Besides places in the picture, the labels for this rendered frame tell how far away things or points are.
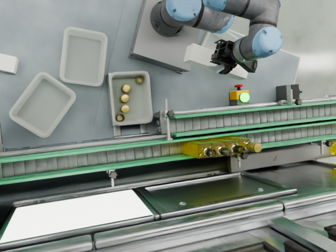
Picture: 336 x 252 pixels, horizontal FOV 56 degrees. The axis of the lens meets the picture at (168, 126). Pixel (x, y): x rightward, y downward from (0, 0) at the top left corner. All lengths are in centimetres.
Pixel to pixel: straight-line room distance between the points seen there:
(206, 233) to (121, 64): 87
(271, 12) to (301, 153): 93
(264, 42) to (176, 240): 56
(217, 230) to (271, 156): 79
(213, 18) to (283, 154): 76
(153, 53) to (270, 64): 66
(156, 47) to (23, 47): 54
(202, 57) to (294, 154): 76
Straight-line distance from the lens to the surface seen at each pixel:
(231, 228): 90
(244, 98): 154
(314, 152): 177
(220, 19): 128
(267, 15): 95
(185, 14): 122
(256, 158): 156
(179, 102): 151
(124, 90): 138
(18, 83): 144
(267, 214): 99
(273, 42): 92
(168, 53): 141
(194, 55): 117
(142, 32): 139
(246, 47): 95
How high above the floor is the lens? 217
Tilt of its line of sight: 72 degrees down
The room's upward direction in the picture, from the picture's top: 98 degrees clockwise
